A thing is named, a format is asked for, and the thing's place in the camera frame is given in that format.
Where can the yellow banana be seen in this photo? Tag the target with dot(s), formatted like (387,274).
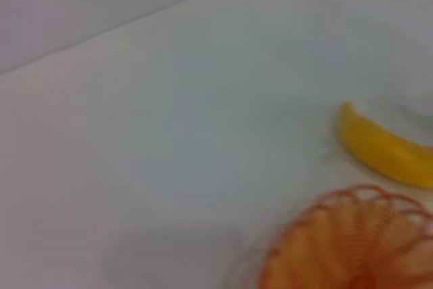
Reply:
(375,145)

